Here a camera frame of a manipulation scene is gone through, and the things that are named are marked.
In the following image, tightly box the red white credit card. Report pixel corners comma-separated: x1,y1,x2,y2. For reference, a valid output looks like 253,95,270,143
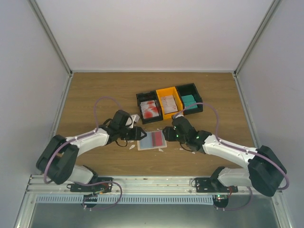
152,131,165,147

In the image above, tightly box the beige card holder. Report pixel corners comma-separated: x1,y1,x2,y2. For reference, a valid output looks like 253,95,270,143
137,130,167,151

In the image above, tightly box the black bin with red cards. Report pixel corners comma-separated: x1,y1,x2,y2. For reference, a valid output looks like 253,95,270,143
136,90,164,124

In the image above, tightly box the yellow bin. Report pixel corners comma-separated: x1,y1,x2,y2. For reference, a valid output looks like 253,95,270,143
156,87,183,120

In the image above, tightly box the black bin with teal cards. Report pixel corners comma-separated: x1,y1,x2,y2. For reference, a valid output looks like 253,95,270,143
176,83,203,115

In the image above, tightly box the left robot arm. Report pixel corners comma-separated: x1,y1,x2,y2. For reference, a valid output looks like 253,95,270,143
36,110,147,192

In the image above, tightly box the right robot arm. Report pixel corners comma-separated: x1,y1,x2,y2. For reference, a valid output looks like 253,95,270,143
162,116,287,197

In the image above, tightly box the red white card stack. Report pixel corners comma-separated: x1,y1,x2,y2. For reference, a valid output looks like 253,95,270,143
140,100,160,119

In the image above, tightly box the white patterned card stack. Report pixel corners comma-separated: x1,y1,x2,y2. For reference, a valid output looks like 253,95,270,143
161,95,178,114

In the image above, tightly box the teal card stack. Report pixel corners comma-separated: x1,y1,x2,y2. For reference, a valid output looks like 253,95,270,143
181,95,198,111

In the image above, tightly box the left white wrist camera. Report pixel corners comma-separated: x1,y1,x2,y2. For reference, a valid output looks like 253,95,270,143
126,114,140,127

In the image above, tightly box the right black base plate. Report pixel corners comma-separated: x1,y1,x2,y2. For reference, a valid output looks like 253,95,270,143
194,177,238,193

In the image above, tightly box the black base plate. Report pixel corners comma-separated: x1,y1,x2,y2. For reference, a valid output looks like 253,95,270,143
66,177,113,194
194,177,238,193

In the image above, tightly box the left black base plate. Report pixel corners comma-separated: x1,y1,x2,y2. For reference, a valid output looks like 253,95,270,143
66,177,113,194

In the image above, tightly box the grey slotted cable duct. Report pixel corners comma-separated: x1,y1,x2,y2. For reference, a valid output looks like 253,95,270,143
36,194,213,205

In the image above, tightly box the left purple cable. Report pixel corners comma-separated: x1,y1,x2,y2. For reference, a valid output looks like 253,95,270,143
44,96,123,211

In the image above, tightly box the aluminium front rail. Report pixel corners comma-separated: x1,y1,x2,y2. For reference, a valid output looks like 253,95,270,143
26,175,283,194

